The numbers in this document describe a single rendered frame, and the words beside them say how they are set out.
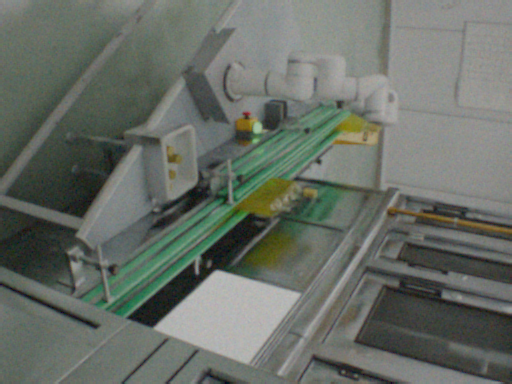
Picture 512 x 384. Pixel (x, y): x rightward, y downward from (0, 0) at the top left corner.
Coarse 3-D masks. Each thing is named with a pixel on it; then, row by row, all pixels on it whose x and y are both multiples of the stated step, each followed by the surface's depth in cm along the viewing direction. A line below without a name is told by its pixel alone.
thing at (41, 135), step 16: (128, 32) 225; (112, 48) 218; (96, 64) 212; (80, 80) 208; (176, 80) 188; (64, 112) 200; (48, 128) 194; (32, 144) 190; (16, 160) 187; (16, 176) 184; (112, 176) 166; (0, 192) 179; (0, 208) 177; (16, 208) 169; (32, 208) 167; (64, 224) 158; (80, 224) 156
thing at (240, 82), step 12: (228, 72) 181; (240, 72) 181; (252, 72) 178; (264, 72) 176; (228, 84) 181; (240, 84) 180; (252, 84) 177; (264, 84) 175; (240, 96) 189; (264, 96) 179
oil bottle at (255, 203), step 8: (248, 200) 187; (256, 200) 186; (264, 200) 185; (272, 200) 185; (280, 200) 186; (240, 208) 191; (248, 208) 189; (256, 208) 187; (264, 208) 185; (272, 208) 184; (272, 216) 185
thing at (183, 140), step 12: (180, 132) 166; (192, 132) 172; (168, 144) 173; (180, 144) 176; (192, 144) 174; (192, 156) 176; (168, 168) 175; (180, 168) 180; (192, 168) 178; (168, 180) 164; (180, 180) 180; (192, 180) 179; (168, 192) 165; (180, 192) 172
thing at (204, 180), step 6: (198, 168) 182; (204, 168) 182; (198, 174) 181; (204, 174) 180; (210, 174) 179; (198, 180) 182; (204, 180) 181; (210, 180) 180; (198, 186) 184; (204, 186) 181; (210, 186) 181; (198, 192) 185; (204, 192) 183; (210, 192) 182; (216, 192) 184
